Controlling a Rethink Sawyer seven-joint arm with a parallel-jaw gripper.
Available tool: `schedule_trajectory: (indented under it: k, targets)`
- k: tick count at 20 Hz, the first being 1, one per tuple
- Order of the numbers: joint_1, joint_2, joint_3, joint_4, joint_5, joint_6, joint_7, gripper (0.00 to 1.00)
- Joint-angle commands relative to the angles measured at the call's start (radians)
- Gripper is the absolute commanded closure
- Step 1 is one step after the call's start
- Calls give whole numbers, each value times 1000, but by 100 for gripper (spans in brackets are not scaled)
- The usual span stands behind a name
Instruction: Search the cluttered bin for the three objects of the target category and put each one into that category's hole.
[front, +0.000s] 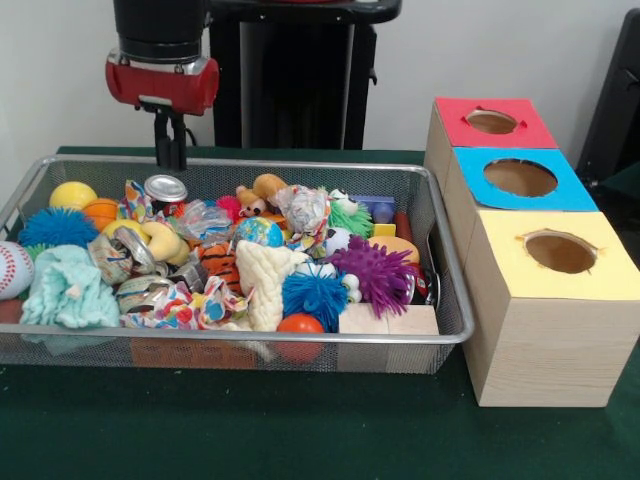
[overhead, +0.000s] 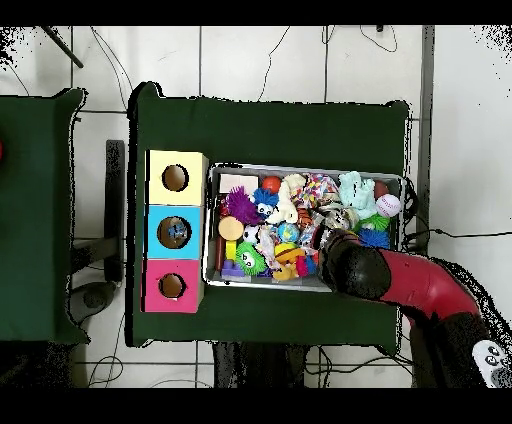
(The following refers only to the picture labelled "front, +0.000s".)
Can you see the mint green cloth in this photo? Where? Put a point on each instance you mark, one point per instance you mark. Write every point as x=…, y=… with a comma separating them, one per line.
x=70, y=295

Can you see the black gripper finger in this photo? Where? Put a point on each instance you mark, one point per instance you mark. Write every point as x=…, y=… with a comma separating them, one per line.
x=179, y=142
x=162, y=142

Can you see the smooth orange ball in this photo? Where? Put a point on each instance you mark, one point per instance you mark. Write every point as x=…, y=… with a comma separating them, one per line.
x=300, y=325

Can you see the purple spiky ball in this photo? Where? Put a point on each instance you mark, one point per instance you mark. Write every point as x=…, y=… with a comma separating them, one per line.
x=380, y=275

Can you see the dark green table cloth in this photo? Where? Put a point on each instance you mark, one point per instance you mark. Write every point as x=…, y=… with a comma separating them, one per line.
x=250, y=430

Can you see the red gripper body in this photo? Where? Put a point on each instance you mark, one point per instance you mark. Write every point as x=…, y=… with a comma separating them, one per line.
x=165, y=90

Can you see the black soda can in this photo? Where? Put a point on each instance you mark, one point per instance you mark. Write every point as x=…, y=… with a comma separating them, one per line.
x=165, y=190

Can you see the wooden box with three holes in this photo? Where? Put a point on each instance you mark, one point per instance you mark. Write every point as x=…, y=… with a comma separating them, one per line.
x=550, y=350

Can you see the black upright stand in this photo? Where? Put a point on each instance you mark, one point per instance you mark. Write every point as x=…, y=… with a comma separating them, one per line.
x=615, y=100

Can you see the small soccer ball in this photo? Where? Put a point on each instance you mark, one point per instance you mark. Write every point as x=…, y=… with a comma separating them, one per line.
x=340, y=241

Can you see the yellow ball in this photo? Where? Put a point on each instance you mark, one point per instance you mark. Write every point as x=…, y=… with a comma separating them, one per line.
x=72, y=195

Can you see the white baseball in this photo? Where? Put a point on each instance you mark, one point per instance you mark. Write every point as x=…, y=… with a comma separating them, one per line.
x=12, y=270

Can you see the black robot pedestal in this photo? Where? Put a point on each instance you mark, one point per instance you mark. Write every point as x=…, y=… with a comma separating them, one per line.
x=300, y=100

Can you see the shallow mesh bin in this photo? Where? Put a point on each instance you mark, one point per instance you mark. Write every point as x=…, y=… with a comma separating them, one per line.
x=100, y=355

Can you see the globe print ball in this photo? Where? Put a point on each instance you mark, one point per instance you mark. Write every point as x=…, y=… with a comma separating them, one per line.
x=259, y=231

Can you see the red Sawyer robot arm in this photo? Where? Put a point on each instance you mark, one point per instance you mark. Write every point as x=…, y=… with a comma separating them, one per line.
x=160, y=25

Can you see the blue spiky ball with eyes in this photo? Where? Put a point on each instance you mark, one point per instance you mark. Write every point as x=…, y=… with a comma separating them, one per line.
x=315, y=295

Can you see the green covered side table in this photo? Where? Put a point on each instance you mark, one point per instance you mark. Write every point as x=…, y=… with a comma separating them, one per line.
x=625, y=182

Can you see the green spiky ball with eyes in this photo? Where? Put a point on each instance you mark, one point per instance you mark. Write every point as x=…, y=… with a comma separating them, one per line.
x=350, y=215

